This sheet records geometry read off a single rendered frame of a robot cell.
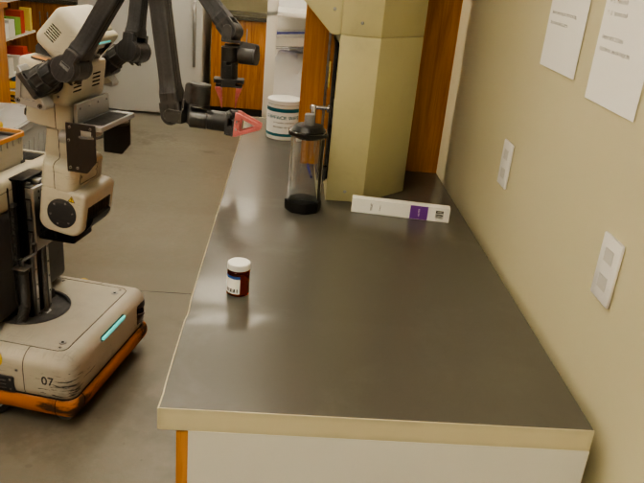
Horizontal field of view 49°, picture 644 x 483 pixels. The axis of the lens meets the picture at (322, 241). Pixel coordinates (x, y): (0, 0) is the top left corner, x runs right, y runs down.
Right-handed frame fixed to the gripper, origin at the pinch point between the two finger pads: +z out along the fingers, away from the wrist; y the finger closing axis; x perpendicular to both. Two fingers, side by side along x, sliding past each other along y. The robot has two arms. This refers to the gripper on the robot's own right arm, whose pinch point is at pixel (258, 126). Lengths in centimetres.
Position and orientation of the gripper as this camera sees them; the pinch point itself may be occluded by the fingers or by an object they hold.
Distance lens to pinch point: 205.6
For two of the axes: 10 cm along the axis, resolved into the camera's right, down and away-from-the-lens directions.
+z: 9.9, 1.2, 0.7
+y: -0.4, -2.3, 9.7
